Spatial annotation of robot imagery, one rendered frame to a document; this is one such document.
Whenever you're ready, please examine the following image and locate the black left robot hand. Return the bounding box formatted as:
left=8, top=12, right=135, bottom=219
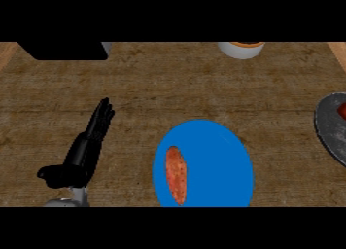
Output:
left=36, top=96, right=117, bottom=190

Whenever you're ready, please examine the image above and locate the blue plate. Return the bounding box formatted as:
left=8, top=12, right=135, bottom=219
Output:
left=151, top=119, right=256, bottom=208

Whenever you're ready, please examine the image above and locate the dark grey pan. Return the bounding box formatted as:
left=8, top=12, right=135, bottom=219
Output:
left=314, top=91, right=346, bottom=173

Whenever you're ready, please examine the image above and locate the black appliance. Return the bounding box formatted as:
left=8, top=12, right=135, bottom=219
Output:
left=17, top=41, right=110, bottom=61

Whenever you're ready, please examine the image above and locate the white cup with orange rim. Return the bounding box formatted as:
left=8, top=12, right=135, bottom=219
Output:
left=218, top=41, right=268, bottom=60

